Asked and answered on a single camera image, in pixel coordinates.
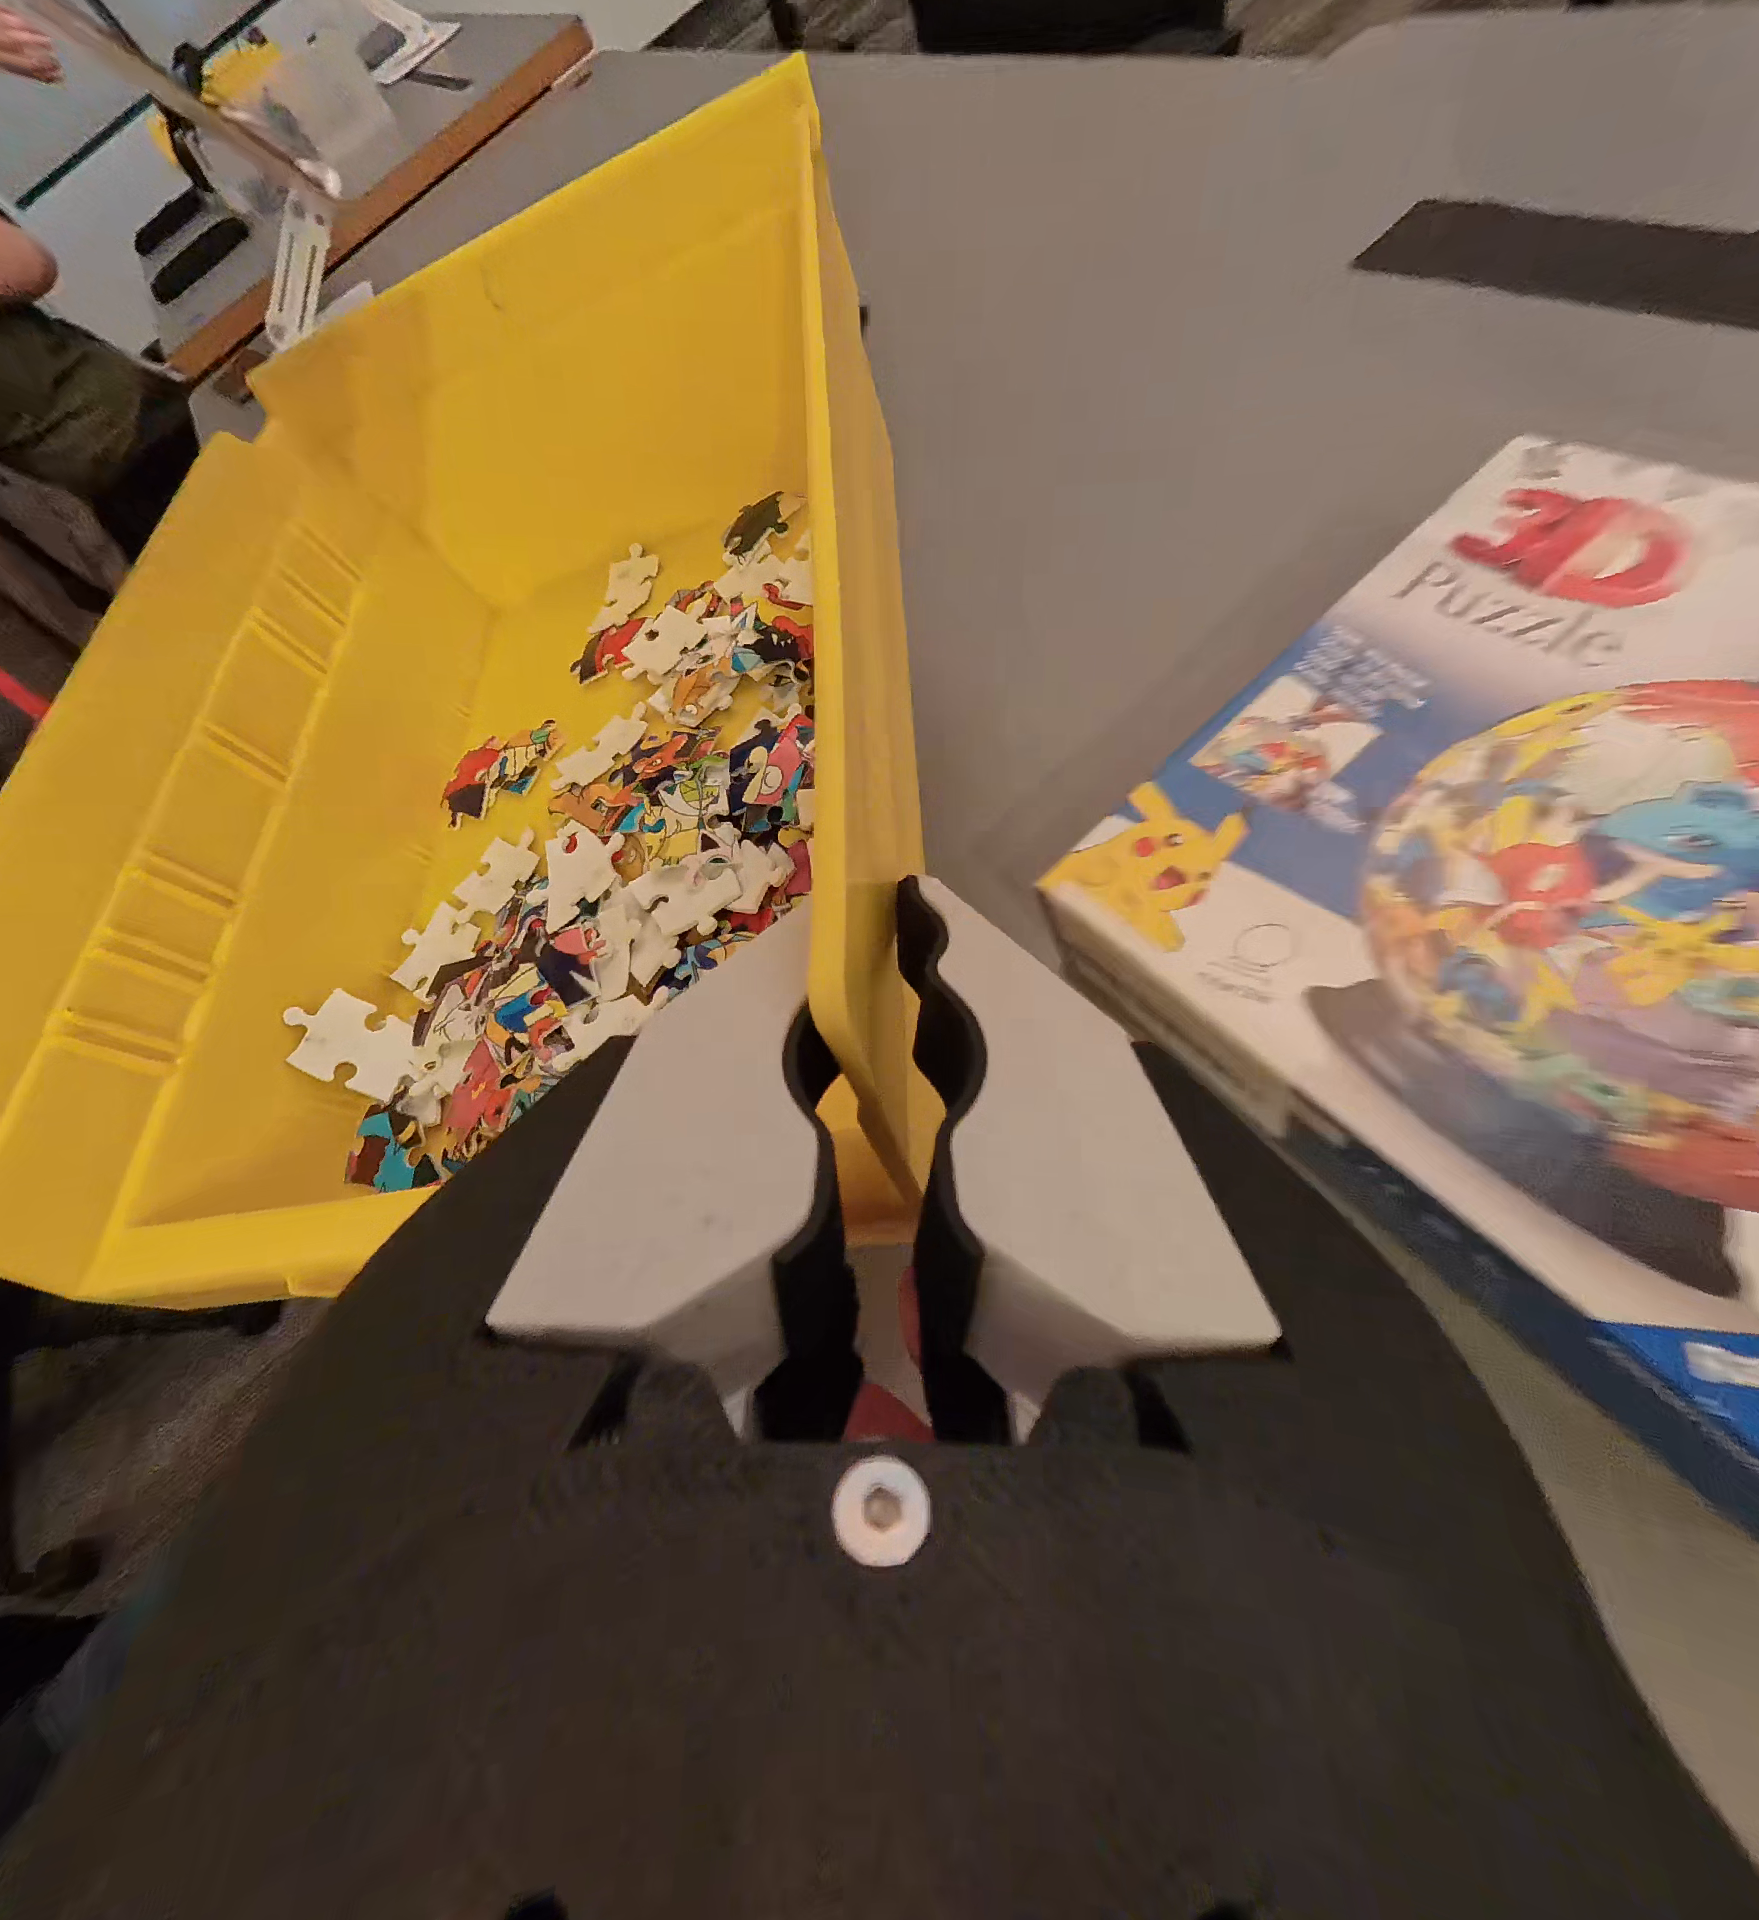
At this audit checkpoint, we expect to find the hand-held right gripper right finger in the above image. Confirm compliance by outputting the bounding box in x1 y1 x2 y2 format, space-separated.
893 873 1286 1444

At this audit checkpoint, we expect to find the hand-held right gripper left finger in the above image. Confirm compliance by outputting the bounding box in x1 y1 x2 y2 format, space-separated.
484 899 870 1444

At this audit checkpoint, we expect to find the heap of puzzle pieces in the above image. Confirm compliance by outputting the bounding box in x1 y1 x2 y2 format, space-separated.
282 486 823 1196

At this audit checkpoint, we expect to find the yellow plastic bin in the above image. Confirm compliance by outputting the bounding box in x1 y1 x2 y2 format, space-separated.
0 52 930 1310

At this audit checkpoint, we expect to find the blue puzzle box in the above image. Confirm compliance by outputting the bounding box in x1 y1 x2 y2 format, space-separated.
1033 431 1759 1578

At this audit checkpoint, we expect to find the wood-edged grey table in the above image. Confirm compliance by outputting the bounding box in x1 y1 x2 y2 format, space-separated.
144 12 595 383

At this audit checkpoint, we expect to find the clear acrylic stand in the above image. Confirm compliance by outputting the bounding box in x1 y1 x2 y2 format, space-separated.
8 0 356 350

